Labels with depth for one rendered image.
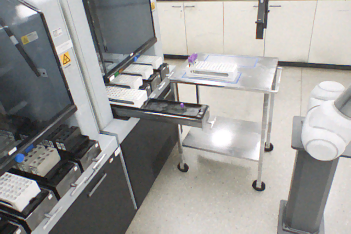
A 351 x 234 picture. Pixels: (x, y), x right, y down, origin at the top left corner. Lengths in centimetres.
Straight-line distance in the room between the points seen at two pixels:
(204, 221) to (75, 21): 141
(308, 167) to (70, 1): 134
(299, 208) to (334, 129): 73
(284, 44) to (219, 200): 221
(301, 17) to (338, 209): 215
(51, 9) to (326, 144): 115
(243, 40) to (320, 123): 261
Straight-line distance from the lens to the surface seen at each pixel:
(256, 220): 197
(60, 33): 125
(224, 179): 217
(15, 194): 119
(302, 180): 161
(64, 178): 125
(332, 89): 133
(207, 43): 379
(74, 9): 132
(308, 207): 176
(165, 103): 152
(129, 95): 154
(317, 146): 116
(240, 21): 359
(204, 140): 205
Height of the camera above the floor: 161
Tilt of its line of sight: 32 degrees down
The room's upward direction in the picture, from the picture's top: 7 degrees counter-clockwise
